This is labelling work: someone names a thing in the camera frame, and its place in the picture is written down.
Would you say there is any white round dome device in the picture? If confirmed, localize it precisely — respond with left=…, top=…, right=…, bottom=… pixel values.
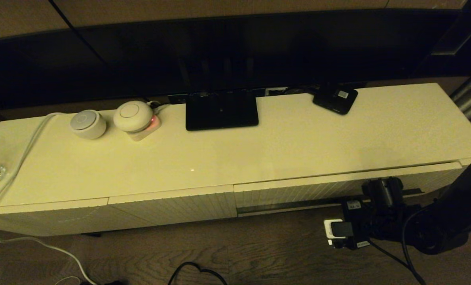
left=113, top=101, right=154, bottom=133

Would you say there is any black floor cable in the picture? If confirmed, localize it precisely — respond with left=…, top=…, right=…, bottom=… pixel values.
left=167, top=261, right=229, bottom=285

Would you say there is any large black television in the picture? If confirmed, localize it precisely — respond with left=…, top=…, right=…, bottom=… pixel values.
left=0, top=9, right=471, bottom=113

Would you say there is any thick white power cable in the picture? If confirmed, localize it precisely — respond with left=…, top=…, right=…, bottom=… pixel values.
left=0, top=112, right=98, bottom=285

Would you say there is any dark framed wall panel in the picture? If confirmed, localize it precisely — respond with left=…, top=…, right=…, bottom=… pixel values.
left=431, top=0, right=471, bottom=56

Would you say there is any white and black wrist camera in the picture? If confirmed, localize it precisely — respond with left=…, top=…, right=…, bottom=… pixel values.
left=323, top=218, right=355, bottom=248

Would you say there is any thin black hanging cable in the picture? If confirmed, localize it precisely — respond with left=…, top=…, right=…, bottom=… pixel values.
left=49, top=0, right=151, bottom=101

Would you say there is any white tv cabinet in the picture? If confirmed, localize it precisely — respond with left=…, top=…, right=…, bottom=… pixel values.
left=0, top=82, right=471, bottom=238

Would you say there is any white power strip red light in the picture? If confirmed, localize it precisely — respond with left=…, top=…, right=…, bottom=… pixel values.
left=127, top=115, right=162, bottom=142

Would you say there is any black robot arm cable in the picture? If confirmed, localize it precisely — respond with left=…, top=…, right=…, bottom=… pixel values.
left=368, top=237, right=426, bottom=285

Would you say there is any white cabinet drawer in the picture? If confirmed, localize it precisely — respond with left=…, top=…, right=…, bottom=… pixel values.
left=234, top=160, right=462, bottom=217

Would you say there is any thin white cord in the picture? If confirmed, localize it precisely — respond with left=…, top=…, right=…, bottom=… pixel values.
left=148, top=101, right=172, bottom=114

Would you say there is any black television base plate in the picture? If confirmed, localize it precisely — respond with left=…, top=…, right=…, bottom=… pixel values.
left=185, top=92, right=259, bottom=132

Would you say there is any white speaker with grey top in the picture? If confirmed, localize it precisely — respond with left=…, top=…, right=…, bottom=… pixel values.
left=70, top=110, right=107, bottom=140

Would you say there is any white ribbed cabinet front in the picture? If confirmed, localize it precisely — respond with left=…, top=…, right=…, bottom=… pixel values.
left=0, top=197, right=110, bottom=238
left=108, top=184, right=238, bottom=230

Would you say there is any black box with white label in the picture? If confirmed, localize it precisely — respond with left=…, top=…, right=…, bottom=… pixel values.
left=313, top=84, right=359, bottom=115

